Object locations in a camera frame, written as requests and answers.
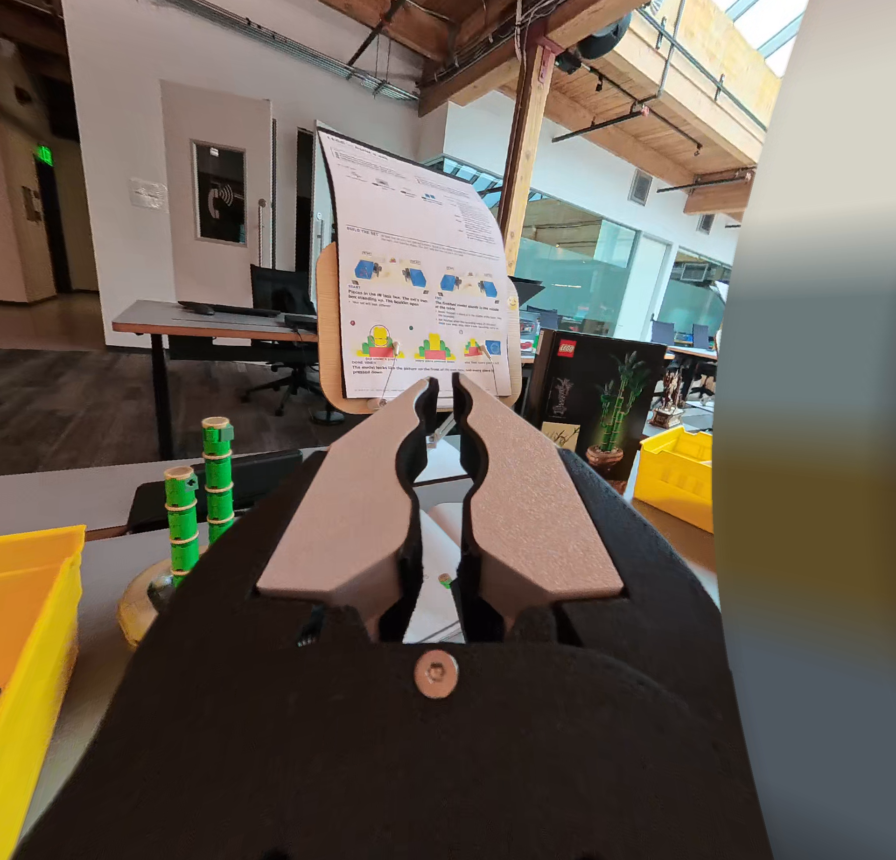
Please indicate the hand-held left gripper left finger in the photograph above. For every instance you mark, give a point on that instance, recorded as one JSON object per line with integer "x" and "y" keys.
{"x": 336, "y": 524}

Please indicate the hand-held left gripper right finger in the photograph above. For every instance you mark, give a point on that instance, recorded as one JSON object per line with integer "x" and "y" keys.
{"x": 546, "y": 524}

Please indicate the background office desk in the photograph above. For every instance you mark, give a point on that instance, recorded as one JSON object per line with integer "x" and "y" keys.
{"x": 210, "y": 324}

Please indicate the grey desk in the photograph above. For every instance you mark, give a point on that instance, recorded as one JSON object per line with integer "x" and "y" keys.
{"x": 105, "y": 573}

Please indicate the open instruction booklet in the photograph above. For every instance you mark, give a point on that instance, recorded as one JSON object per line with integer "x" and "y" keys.
{"x": 437, "y": 559}

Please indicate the black brick set box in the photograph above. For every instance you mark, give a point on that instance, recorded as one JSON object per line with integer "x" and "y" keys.
{"x": 602, "y": 398}

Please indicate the yellow plastic bin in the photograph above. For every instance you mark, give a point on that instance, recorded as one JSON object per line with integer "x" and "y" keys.
{"x": 675, "y": 475}
{"x": 35, "y": 629}

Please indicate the green bamboo brick model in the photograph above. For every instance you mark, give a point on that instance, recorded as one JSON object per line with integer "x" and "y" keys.
{"x": 183, "y": 524}

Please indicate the black office chair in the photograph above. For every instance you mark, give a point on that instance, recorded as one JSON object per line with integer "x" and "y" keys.
{"x": 294, "y": 377}

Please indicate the brown brick figure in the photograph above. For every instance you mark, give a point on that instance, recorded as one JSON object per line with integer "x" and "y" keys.
{"x": 670, "y": 398}

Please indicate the black keyboard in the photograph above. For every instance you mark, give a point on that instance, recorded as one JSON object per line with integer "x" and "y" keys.
{"x": 231, "y": 309}

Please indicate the printed instruction sheet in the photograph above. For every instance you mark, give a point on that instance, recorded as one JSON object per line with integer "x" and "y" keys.
{"x": 413, "y": 244}

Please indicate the grey phone booth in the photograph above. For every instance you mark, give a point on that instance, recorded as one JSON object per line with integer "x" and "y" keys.
{"x": 210, "y": 258}

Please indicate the green exit sign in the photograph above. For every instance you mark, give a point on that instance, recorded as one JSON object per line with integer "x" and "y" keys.
{"x": 45, "y": 156}

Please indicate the wooden post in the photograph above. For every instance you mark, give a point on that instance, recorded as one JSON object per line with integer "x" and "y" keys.
{"x": 525, "y": 160}

